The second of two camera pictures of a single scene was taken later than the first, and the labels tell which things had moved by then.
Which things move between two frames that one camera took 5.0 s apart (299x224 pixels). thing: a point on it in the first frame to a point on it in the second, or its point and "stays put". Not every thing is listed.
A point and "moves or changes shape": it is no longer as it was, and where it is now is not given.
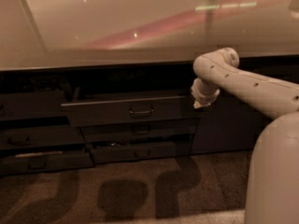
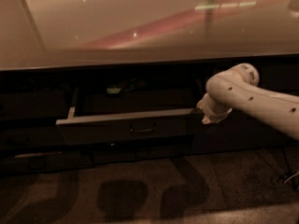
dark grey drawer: [119, 111] moves or changes shape
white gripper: [203, 97] to [212, 112]
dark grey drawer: [32, 105] stays put
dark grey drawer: [45, 161] stays put
